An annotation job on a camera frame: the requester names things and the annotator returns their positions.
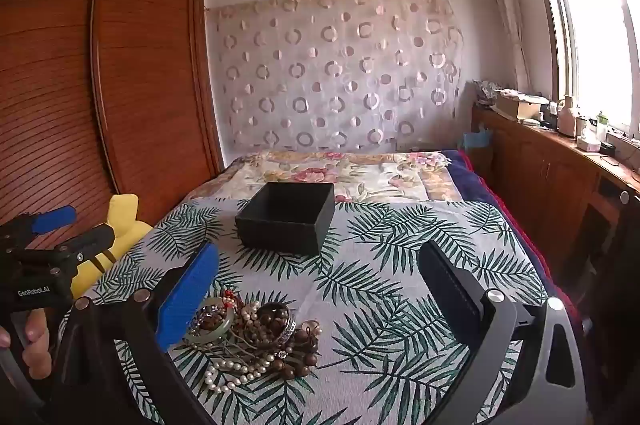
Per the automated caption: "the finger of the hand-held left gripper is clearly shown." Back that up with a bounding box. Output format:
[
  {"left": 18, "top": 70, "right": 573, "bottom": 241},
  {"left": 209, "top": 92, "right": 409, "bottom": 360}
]
[
  {"left": 0, "top": 205, "right": 77, "bottom": 252},
  {"left": 15, "top": 223, "right": 117, "bottom": 278}
]

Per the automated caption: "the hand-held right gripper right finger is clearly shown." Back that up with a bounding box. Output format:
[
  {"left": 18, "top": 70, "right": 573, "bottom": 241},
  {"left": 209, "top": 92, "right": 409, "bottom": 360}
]
[{"left": 417, "top": 241, "right": 586, "bottom": 425}]

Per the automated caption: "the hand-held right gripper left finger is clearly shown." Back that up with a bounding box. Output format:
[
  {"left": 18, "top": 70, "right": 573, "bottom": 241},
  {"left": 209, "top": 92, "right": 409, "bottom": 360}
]
[{"left": 45, "top": 241, "right": 221, "bottom": 425}]

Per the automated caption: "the patterned brown bead bracelet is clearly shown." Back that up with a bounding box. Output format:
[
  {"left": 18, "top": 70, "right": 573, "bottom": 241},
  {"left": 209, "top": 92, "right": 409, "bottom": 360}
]
[{"left": 194, "top": 309, "right": 222, "bottom": 332}]

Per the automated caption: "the jade bangle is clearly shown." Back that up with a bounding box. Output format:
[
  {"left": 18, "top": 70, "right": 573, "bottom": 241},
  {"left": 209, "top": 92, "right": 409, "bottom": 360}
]
[{"left": 187, "top": 297, "right": 236, "bottom": 344}]

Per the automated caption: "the cream bead bracelet red knot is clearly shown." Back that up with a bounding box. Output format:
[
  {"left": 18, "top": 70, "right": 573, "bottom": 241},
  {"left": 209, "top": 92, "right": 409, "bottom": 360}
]
[{"left": 220, "top": 289, "right": 263, "bottom": 348}]

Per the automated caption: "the brown bangle silver rim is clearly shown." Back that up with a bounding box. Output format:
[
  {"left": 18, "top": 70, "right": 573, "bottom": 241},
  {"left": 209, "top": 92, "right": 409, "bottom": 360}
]
[{"left": 256, "top": 301, "right": 297, "bottom": 347}]

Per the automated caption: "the white pearl necklace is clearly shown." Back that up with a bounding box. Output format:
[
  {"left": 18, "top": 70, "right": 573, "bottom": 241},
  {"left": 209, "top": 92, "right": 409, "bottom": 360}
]
[{"left": 202, "top": 349, "right": 277, "bottom": 394}]

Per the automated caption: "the black jewelry box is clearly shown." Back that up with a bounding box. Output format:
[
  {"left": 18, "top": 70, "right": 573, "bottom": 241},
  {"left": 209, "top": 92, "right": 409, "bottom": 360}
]
[{"left": 235, "top": 182, "right": 336, "bottom": 257}]

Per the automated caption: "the dark wooden bead bracelet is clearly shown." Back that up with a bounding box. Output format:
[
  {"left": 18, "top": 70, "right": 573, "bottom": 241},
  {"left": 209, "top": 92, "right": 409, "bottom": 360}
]
[{"left": 270, "top": 325, "right": 322, "bottom": 380}]

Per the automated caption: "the person's left hand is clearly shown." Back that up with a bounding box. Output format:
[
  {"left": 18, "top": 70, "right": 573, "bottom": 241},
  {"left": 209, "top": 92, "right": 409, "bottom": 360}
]
[{"left": 0, "top": 307, "right": 51, "bottom": 373}]

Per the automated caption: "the yellow plush toy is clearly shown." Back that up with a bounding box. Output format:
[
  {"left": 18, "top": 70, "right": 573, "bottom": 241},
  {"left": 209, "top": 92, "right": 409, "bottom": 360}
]
[{"left": 70, "top": 194, "right": 153, "bottom": 301}]

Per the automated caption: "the leaf print blanket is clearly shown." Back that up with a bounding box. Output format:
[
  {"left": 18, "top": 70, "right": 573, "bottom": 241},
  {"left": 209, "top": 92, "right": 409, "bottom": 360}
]
[{"left": 75, "top": 198, "right": 556, "bottom": 425}]

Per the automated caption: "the dark blue blanket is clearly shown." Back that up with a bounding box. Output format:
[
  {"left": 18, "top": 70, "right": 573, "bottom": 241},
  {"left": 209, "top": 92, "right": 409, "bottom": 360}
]
[{"left": 440, "top": 150, "right": 561, "bottom": 288}]

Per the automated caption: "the floral quilt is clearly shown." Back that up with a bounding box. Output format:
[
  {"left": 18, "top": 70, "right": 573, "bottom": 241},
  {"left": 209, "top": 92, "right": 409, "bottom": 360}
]
[{"left": 187, "top": 150, "right": 481, "bottom": 206}]

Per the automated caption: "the long wooden cabinet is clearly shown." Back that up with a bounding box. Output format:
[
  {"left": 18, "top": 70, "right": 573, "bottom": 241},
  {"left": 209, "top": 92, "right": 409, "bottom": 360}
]
[{"left": 470, "top": 102, "right": 640, "bottom": 288}]

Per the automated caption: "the wooden wardrobe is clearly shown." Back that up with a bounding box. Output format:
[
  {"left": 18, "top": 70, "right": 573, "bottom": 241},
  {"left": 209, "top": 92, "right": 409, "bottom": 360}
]
[{"left": 0, "top": 0, "right": 226, "bottom": 256}]

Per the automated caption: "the cardboard box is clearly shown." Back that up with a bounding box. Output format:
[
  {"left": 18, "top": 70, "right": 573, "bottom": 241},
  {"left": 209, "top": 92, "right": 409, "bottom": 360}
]
[{"left": 495, "top": 92, "right": 544, "bottom": 121}]

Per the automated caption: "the patterned cloth pile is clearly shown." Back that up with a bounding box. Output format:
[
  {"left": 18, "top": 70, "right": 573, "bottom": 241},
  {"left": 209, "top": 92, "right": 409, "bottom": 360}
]
[{"left": 472, "top": 79, "right": 502, "bottom": 104}]

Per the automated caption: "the pink kettle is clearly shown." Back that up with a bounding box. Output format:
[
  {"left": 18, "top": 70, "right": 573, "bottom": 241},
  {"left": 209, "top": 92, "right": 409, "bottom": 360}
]
[{"left": 557, "top": 95, "right": 579, "bottom": 137}]

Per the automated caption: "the beige window curtain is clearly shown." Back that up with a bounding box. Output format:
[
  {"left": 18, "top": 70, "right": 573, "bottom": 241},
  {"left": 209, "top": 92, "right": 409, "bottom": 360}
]
[{"left": 477, "top": 0, "right": 532, "bottom": 93}]

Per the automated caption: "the window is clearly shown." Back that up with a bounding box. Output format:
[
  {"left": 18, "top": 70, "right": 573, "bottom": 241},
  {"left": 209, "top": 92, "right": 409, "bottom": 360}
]
[{"left": 525, "top": 0, "right": 640, "bottom": 141}]

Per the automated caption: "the circle pattern wall curtain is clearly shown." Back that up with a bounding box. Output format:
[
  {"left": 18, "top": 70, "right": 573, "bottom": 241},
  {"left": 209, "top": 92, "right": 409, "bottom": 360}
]
[{"left": 205, "top": 0, "right": 466, "bottom": 153}]

